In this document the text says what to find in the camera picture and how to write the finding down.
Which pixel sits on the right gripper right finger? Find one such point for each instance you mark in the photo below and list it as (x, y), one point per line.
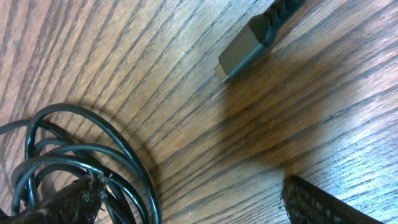
(305, 203)

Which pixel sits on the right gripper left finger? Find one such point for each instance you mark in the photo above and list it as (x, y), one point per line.
(77, 203)

